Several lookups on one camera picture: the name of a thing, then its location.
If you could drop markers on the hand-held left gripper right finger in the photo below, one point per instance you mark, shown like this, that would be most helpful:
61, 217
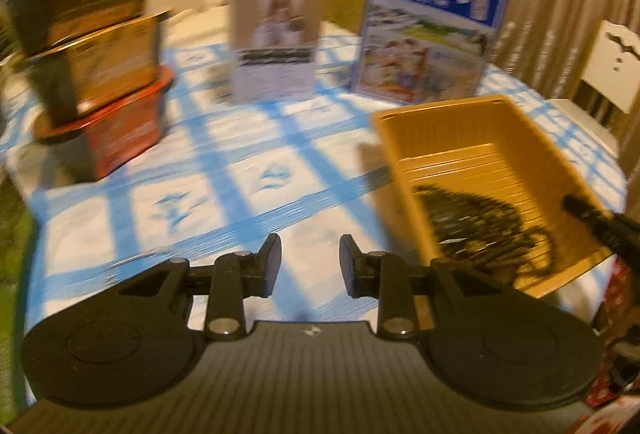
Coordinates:
348, 264

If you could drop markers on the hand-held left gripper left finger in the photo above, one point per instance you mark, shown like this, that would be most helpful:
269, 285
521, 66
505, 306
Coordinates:
272, 261

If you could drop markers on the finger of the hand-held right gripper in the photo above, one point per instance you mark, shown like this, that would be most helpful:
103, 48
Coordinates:
600, 221

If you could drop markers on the yellow plastic tray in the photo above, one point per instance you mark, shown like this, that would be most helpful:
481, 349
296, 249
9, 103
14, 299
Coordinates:
450, 134

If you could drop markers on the red printed packaging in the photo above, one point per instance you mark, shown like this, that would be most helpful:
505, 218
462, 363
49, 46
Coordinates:
616, 289

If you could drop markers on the blue checked tablecloth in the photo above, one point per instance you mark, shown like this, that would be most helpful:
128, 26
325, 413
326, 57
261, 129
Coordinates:
250, 139

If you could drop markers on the white wooden chair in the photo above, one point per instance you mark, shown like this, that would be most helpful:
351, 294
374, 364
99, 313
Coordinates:
615, 64

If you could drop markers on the red instant rice bowl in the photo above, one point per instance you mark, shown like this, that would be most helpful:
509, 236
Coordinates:
125, 129

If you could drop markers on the small white product box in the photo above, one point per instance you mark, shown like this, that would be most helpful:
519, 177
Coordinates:
275, 44

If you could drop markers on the blue milk carton box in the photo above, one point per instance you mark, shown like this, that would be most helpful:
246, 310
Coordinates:
430, 24

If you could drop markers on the gold instant rice bowl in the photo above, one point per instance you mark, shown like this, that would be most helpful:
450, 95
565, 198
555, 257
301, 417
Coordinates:
110, 59

